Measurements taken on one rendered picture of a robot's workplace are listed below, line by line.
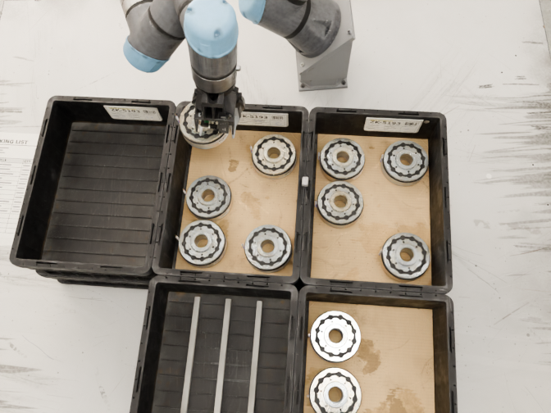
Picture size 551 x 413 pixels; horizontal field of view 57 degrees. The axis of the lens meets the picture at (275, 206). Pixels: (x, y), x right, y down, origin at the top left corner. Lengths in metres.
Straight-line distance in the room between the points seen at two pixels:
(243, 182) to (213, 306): 0.29
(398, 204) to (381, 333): 0.29
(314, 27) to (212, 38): 0.57
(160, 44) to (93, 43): 0.77
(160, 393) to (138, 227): 0.37
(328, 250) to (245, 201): 0.22
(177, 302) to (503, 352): 0.75
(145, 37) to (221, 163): 0.42
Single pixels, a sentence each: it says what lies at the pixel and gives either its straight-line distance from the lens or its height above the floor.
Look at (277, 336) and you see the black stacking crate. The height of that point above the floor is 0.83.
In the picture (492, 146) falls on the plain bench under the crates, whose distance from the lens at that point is 1.46.
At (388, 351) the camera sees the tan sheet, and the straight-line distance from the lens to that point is 1.12.
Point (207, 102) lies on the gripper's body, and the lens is 0.87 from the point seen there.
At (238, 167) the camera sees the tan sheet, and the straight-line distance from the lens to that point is 1.21.
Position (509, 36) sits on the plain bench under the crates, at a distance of 1.66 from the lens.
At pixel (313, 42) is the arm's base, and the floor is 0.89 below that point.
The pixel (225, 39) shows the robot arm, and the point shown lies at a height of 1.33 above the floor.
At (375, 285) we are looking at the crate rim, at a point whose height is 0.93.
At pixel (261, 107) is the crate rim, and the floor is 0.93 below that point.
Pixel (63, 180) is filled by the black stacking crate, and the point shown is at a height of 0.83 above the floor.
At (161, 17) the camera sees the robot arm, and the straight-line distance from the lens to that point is 0.87.
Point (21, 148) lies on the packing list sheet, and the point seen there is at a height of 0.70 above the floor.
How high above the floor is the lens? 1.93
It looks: 71 degrees down
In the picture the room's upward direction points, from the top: 7 degrees counter-clockwise
